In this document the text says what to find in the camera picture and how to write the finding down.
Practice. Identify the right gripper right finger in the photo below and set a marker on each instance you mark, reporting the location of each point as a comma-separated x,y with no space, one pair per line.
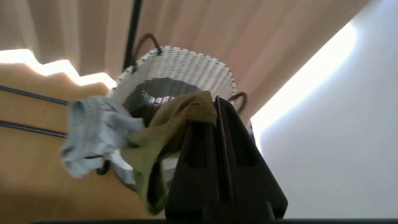
248,183

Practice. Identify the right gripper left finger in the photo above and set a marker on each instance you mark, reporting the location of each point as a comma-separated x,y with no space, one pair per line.
189,186

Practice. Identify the green garment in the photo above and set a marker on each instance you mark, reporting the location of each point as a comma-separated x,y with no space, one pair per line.
161,130

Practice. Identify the pale grey shorts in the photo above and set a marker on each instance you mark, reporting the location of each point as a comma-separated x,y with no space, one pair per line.
96,130

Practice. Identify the white laundry basket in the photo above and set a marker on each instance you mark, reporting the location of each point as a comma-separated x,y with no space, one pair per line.
186,67

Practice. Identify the black clothes rack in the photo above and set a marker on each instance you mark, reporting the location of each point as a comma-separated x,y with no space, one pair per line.
132,34

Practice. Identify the beige curtain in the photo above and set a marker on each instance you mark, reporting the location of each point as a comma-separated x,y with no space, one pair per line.
248,34

